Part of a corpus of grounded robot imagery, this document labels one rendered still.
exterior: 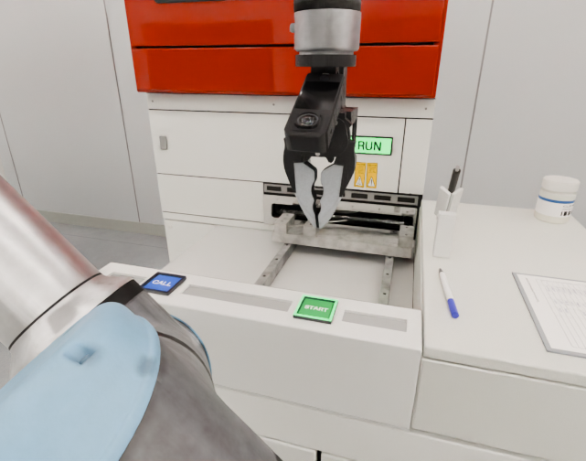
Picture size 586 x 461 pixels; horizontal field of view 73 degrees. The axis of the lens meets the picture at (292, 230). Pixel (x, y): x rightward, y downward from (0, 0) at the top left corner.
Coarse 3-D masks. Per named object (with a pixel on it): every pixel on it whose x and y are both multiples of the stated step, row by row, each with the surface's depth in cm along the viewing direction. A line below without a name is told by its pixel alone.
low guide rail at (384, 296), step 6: (390, 258) 98; (390, 264) 95; (384, 270) 93; (390, 270) 93; (384, 276) 90; (390, 276) 90; (384, 282) 88; (390, 282) 88; (384, 288) 85; (384, 294) 83; (378, 300) 81; (384, 300) 81
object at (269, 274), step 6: (282, 246) 105; (288, 246) 105; (294, 246) 110; (282, 252) 101; (288, 252) 104; (276, 258) 98; (282, 258) 100; (270, 264) 95; (276, 264) 95; (282, 264) 100; (264, 270) 93; (270, 270) 93; (276, 270) 95; (264, 276) 90; (270, 276) 91; (258, 282) 88; (264, 282) 88; (270, 282) 92
